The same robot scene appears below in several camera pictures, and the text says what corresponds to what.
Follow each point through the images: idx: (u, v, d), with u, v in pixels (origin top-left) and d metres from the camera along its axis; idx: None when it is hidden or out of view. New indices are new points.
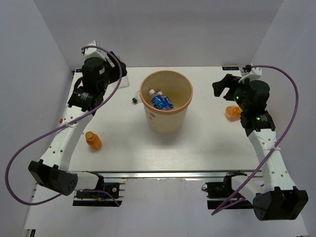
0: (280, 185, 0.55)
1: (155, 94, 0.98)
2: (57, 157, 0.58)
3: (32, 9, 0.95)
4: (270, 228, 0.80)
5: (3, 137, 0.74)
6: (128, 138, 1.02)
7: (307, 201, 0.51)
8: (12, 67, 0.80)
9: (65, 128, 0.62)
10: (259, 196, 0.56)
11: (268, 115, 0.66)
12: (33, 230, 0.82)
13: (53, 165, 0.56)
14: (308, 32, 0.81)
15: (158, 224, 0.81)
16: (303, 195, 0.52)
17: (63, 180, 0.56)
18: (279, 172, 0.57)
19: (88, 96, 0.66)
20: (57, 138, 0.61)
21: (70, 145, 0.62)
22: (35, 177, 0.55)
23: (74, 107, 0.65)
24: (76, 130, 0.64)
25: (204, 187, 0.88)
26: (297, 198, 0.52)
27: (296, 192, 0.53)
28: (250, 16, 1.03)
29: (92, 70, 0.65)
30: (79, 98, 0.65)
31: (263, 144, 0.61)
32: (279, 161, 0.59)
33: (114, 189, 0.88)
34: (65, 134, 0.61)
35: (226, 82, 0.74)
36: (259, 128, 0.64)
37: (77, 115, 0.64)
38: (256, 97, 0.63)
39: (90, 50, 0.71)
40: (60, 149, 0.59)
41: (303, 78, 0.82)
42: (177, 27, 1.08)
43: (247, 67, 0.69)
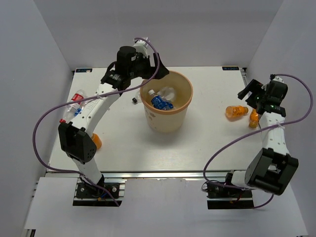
0: (274, 149, 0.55)
1: (155, 94, 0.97)
2: (84, 122, 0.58)
3: (32, 9, 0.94)
4: (270, 228, 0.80)
5: (3, 136, 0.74)
6: (128, 138, 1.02)
7: (296, 168, 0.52)
8: (12, 67, 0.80)
9: (96, 98, 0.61)
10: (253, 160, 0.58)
11: (282, 108, 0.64)
12: (33, 230, 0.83)
13: (80, 127, 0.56)
14: (308, 32, 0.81)
15: (158, 224, 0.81)
16: (294, 162, 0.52)
17: (87, 143, 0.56)
18: (276, 140, 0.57)
19: (118, 79, 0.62)
20: (88, 106, 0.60)
21: (98, 115, 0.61)
22: (61, 136, 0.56)
23: (107, 84, 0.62)
24: (105, 103, 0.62)
25: (204, 187, 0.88)
26: (287, 161, 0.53)
27: (288, 157, 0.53)
28: (250, 16, 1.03)
29: (126, 57, 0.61)
30: (111, 79, 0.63)
31: (270, 122, 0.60)
32: (279, 134, 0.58)
33: (114, 189, 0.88)
34: (95, 104, 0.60)
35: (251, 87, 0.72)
36: (269, 110, 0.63)
37: (108, 91, 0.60)
38: (272, 86, 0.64)
39: (140, 42, 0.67)
40: (90, 116, 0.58)
41: (303, 78, 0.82)
42: (177, 27, 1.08)
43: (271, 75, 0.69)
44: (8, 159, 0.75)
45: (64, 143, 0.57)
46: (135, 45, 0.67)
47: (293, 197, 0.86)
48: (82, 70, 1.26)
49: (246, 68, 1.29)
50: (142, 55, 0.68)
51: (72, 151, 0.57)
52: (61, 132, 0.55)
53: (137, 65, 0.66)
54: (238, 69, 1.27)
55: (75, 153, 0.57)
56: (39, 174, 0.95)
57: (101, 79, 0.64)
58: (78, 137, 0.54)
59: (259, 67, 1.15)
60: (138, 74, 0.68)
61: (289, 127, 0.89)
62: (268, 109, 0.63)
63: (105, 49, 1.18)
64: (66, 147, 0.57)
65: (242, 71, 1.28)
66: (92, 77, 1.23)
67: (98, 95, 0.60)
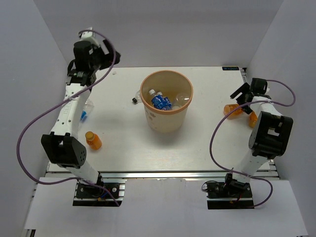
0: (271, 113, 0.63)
1: (155, 94, 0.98)
2: (67, 126, 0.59)
3: (32, 9, 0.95)
4: (270, 228, 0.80)
5: (3, 136, 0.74)
6: (127, 138, 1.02)
7: (292, 124, 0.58)
8: (12, 67, 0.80)
9: (69, 101, 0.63)
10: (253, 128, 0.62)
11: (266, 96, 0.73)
12: (33, 230, 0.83)
13: (65, 134, 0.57)
14: (308, 32, 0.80)
15: (157, 224, 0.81)
16: (289, 120, 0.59)
17: (75, 147, 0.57)
18: (269, 109, 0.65)
19: (83, 75, 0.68)
20: (63, 111, 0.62)
21: (76, 115, 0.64)
22: (47, 149, 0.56)
23: (75, 83, 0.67)
24: (79, 104, 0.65)
25: (204, 187, 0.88)
26: (283, 120, 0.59)
27: (283, 117, 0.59)
28: (249, 16, 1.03)
29: (83, 51, 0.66)
30: (76, 77, 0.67)
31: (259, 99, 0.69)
32: (269, 105, 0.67)
33: (114, 189, 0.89)
34: (70, 107, 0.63)
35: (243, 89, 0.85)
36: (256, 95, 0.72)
37: (78, 90, 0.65)
38: (255, 81, 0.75)
39: (87, 34, 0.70)
40: (69, 120, 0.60)
41: (302, 77, 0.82)
42: (177, 26, 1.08)
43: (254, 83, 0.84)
44: (8, 159, 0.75)
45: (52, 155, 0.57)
46: (81, 38, 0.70)
47: (294, 197, 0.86)
48: None
49: (246, 68, 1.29)
50: (94, 45, 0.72)
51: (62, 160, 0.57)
52: (46, 145, 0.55)
53: (95, 57, 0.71)
54: (238, 69, 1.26)
55: (66, 161, 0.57)
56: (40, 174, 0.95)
57: (66, 81, 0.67)
58: (65, 144, 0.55)
59: (259, 67, 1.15)
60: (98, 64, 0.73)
61: None
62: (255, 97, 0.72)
63: None
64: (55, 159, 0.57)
65: (242, 70, 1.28)
66: None
67: (70, 98, 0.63)
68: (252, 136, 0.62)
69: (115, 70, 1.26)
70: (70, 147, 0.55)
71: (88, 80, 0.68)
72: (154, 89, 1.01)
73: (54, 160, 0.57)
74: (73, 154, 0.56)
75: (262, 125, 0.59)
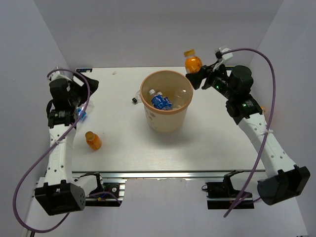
0: (283, 168, 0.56)
1: (155, 94, 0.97)
2: (60, 173, 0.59)
3: (32, 10, 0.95)
4: (270, 229, 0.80)
5: (3, 136, 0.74)
6: (127, 138, 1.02)
7: (309, 176, 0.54)
8: (12, 67, 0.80)
9: (56, 145, 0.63)
10: (263, 184, 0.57)
11: (253, 100, 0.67)
12: (33, 230, 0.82)
13: (60, 181, 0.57)
14: (308, 31, 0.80)
15: (158, 224, 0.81)
16: (304, 173, 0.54)
17: (74, 192, 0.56)
18: (278, 154, 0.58)
19: (65, 114, 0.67)
20: (54, 157, 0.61)
21: (68, 157, 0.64)
22: (43, 202, 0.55)
23: (59, 125, 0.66)
24: (67, 145, 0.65)
25: (204, 187, 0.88)
26: (301, 177, 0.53)
27: (299, 173, 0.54)
28: (250, 16, 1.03)
29: (61, 89, 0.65)
30: (59, 117, 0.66)
31: (256, 131, 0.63)
32: (272, 142, 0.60)
33: (114, 189, 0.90)
34: (59, 151, 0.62)
35: (203, 74, 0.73)
36: (248, 114, 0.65)
37: (63, 131, 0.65)
38: (240, 84, 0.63)
39: (55, 74, 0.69)
40: (61, 165, 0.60)
41: (303, 78, 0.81)
42: (177, 26, 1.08)
43: (217, 55, 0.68)
44: (8, 160, 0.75)
45: (50, 206, 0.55)
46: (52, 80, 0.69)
47: (294, 197, 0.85)
48: (82, 70, 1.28)
49: None
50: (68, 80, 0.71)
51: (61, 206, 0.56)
52: (41, 199, 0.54)
53: (72, 93, 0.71)
54: None
55: (66, 208, 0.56)
56: (40, 174, 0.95)
57: (48, 124, 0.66)
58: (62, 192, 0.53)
59: (259, 67, 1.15)
60: (77, 98, 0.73)
61: (289, 126, 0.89)
62: (244, 115, 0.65)
63: (105, 49, 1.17)
64: (53, 209, 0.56)
65: None
66: (92, 77, 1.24)
67: (57, 141, 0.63)
68: (264, 192, 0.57)
69: (115, 71, 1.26)
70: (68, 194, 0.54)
71: (72, 118, 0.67)
72: (154, 89, 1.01)
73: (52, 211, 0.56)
74: (72, 199, 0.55)
75: (280, 192, 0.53)
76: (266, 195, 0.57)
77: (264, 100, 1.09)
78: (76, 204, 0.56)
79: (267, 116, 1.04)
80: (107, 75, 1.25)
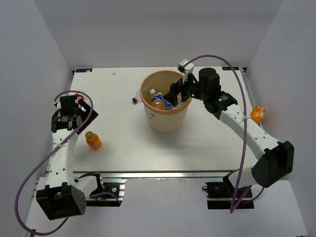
0: (268, 146, 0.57)
1: (155, 94, 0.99)
2: (62, 176, 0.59)
3: (32, 9, 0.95)
4: (270, 229, 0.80)
5: (3, 136, 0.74)
6: (127, 138, 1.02)
7: (294, 148, 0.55)
8: (12, 67, 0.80)
9: (59, 149, 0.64)
10: (255, 167, 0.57)
11: (226, 94, 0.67)
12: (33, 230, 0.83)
13: (61, 183, 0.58)
14: (308, 32, 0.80)
15: (158, 223, 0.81)
16: (289, 145, 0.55)
17: (75, 195, 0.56)
18: (260, 135, 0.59)
19: (68, 119, 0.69)
20: (55, 161, 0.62)
21: (69, 161, 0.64)
22: (44, 205, 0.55)
23: (61, 129, 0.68)
24: (69, 149, 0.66)
25: (204, 187, 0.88)
26: (287, 150, 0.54)
27: (284, 147, 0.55)
28: (250, 16, 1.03)
29: (70, 99, 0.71)
30: (61, 123, 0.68)
31: (236, 119, 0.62)
32: (252, 126, 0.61)
33: (114, 189, 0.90)
34: (61, 154, 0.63)
35: (175, 91, 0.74)
36: (225, 107, 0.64)
37: (66, 135, 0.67)
38: (209, 82, 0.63)
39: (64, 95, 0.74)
40: (63, 168, 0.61)
41: (303, 78, 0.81)
42: (177, 26, 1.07)
43: (180, 69, 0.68)
44: (8, 160, 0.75)
45: (51, 210, 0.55)
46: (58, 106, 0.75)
47: (293, 197, 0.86)
48: (82, 70, 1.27)
49: (246, 68, 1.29)
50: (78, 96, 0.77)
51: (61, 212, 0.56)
52: (42, 201, 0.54)
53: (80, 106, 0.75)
54: (238, 69, 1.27)
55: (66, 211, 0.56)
56: (40, 174, 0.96)
57: (52, 129, 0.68)
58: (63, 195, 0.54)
59: (259, 67, 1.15)
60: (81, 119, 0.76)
61: (289, 127, 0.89)
62: (222, 107, 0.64)
63: (105, 49, 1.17)
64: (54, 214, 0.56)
65: (242, 71, 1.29)
66: (92, 77, 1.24)
67: (59, 144, 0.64)
68: (258, 175, 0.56)
69: (115, 71, 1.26)
70: (69, 197, 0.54)
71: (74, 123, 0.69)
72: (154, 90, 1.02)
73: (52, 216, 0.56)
74: (72, 203, 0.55)
75: (271, 169, 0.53)
76: (261, 177, 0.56)
77: (264, 100, 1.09)
78: (76, 209, 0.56)
79: (267, 116, 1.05)
80: (107, 75, 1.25)
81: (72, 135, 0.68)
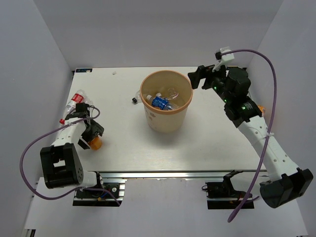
0: (287, 173, 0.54)
1: (152, 99, 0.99)
2: (66, 139, 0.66)
3: (32, 9, 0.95)
4: (269, 229, 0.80)
5: (3, 136, 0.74)
6: (127, 139, 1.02)
7: (312, 178, 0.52)
8: (12, 67, 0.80)
9: (67, 126, 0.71)
10: (267, 186, 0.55)
11: (253, 103, 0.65)
12: (33, 230, 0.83)
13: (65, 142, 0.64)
14: (309, 32, 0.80)
15: (158, 224, 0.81)
16: (308, 175, 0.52)
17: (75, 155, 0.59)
18: (280, 158, 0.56)
19: (79, 113, 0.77)
20: (63, 132, 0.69)
21: (75, 136, 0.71)
22: (44, 161, 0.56)
23: (71, 118, 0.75)
24: (77, 129, 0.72)
25: (204, 187, 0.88)
26: (304, 179, 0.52)
27: (302, 176, 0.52)
28: (250, 16, 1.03)
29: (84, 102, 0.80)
30: (73, 115, 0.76)
31: (257, 134, 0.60)
32: (273, 145, 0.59)
33: (114, 189, 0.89)
34: (69, 128, 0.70)
35: (200, 74, 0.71)
36: (248, 118, 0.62)
37: (75, 120, 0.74)
38: (238, 87, 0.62)
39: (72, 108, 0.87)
40: (68, 136, 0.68)
41: (303, 78, 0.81)
42: (177, 26, 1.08)
43: (216, 55, 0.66)
44: (8, 159, 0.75)
45: (50, 172, 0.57)
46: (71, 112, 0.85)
47: None
48: (82, 70, 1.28)
49: (246, 68, 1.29)
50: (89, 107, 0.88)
51: (60, 177, 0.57)
52: (45, 156, 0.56)
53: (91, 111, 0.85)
54: None
55: (65, 174, 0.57)
56: (39, 174, 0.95)
57: (64, 118, 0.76)
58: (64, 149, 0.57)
59: (259, 67, 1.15)
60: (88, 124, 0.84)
61: (289, 127, 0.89)
62: (245, 118, 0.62)
63: (105, 49, 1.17)
64: (52, 179, 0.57)
65: None
66: (92, 77, 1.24)
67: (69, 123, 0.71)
68: (268, 194, 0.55)
69: (115, 71, 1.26)
70: (69, 150, 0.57)
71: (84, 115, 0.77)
72: (151, 94, 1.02)
73: (51, 181, 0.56)
74: (70, 159, 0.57)
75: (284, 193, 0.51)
76: (270, 197, 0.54)
77: (264, 100, 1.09)
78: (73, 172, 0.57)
79: (267, 116, 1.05)
80: (107, 75, 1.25)
81: (81, 122, 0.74)
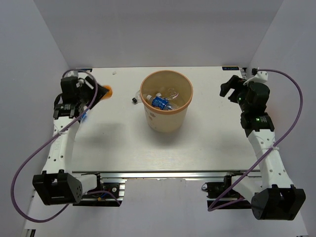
0: (278, 184, 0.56)
1: (152, 99, 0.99)
2: (59, 162, 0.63)
3: (32, 9, 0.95)
4: (270, 229, 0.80)
5: (3, 136, 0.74)
6: (127, 139, 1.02)
7: (304, 200, 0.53)
8: (12, 67, 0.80)
9: (59, 136, 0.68)
10: (256, 195, 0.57)
11: (268, 117, 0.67)
12: (33, 230, 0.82)
13: (58, 171, 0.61)
14: (309, 31, 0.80)
15: (157, 223, 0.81)
16: (300, 194, 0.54)
17: (71, 184, 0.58)
18: (277, 170, 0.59)
19: (70, 107, 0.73)
20: (55, 147, 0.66)
21: (68, 150, 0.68)
22: (39, 188, 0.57)
23: (62, 117, 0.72)
24: (69, 137, 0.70)
25: (204, 187, 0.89)
26: (295, 197, 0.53)
27: (294, 193, 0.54)
28: (250, 16, 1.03)
29: (71, 83, 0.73)
30: (64, 110, 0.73)
31: (262, 144, 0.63)
32: (273, 157, 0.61)
33: (114, 189, 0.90)
34: (60, 141, 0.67)
35: (232, 83, 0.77)
36: (258, 128, 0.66)
37: (66, 122, 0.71)
38: (255, 98, 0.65)
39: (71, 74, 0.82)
40: (61, 155, 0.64)
41: (302, 79, 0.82)
42: (177, 26, 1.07)
43: (253, 70, 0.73)
44: (8, 160, 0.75)
45: (47, 197, 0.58)
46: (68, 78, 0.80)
47: None
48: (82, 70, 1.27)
49: (246, 68, 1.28)
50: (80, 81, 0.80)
51: (58, 199, 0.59)
52: (39, 186, 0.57)
53: (82, 91, 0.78)
54: (238, 69, 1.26)
55: (62, 199, 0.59)
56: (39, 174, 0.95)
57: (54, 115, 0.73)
58: (59, 182, 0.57)
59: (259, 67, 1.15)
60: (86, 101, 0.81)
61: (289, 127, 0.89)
62: (255, 127, 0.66)
63: (105, 49, 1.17)
64: (50, 199, 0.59)
65: (242, 70, 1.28)
66: None
67: (59, 132, 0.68)
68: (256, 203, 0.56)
69: (115, 70, 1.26)
70: (64, 184, 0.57)
71: (76, 112, 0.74)
72: (151, 94, 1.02)
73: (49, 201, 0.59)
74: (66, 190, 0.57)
75: (269, 206, 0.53)
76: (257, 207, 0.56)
77: None
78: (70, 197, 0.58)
79: None
80: (107, 75, 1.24)
81: (73, 123, 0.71)
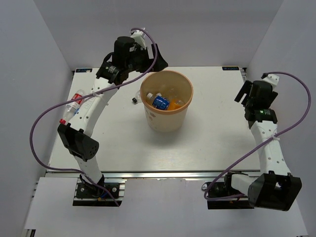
0: (275, 171, 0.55)
1: (152, 98, 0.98)
2: (83, 122, 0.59)
3: (33, 9, 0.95)
4: (269, 229, 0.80)
5: (3, 136, 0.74)
6: (128, 139, 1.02)
7: (300, 187, 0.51)
8: (12, 67, 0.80)
9: (92, 97, 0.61)
10: (254, 182, 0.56)
11: (272, 111, 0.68)
12: (33, 230, 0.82)
13: (79, 129, 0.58)
14: (308, 31, 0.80)
15: (157, 224, 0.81)
16: (296, 181, 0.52)
17: (87, 146, 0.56)
18: (275, 158, 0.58)
19: (114, 71, 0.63)
20: (84, 105, 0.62)
21: (96, 113, 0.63)
22: (61, 137, 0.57)
23: (103, 79, 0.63)
24: (101, 101, 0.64)
25: (204, 187, 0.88)
26: (291, 185, 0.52)
27: (290, 180, 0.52)
28: (250, 16, 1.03)
29: (123, 47, 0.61)
30: (107, 71, 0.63)
31: (263, 134, 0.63)
32: (273, 146, 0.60)
33: (114, 189, 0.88)
34: (92, 102, 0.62)
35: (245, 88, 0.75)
36: (261, 119, 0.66)
37: (104, 85, 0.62)
38: (257, 90, 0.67)
39: (137, 33, 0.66)
40: (87, 116, 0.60)
41: (302, 78, 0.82)
42: (177, 26, 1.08)
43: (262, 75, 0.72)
44: (7, 160, 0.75)
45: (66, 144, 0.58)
46: (132, 36, 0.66)
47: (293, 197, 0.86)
48: (82, 69, 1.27)
49: (246, 68, 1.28)
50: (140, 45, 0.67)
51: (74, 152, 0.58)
52: (61, 134, 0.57)
53: (134, 57, 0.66)
54: (238, 69, 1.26)
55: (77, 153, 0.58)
56: (39, 174, 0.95)
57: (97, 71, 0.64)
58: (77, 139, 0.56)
59: (259, 67, 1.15)
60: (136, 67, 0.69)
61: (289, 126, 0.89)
62: (258, 118, 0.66)
63: (105, 49, 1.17)
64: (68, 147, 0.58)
65: (242, 71, 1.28)
66: (92, 77, 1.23)
67: (94, 93, 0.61)
68: (252, 191, 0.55)
69: None
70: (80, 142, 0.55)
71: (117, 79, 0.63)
72: (151, 92, 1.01)
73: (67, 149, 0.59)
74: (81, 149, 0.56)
75: (265, 191, 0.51)
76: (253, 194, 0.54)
77: None
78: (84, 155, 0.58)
79: None
80: None
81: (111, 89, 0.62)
